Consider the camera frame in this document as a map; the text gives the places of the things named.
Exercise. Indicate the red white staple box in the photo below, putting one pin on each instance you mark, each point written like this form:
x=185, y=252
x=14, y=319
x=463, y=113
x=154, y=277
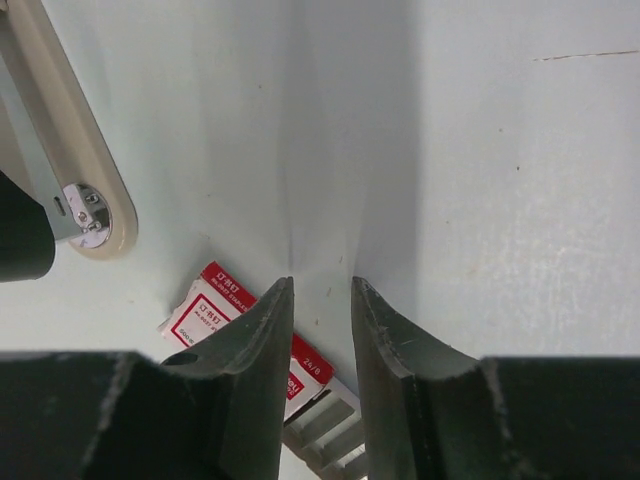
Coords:
x=323, y=426

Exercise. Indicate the beige black stapler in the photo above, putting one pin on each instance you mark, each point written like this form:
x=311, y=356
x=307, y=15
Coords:
x=59, y=181

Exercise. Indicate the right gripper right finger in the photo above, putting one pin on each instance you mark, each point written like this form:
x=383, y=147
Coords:
x=432, y=412

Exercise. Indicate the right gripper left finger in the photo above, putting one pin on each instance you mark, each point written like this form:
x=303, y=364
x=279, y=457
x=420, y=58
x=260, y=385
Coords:
x=212, y=411

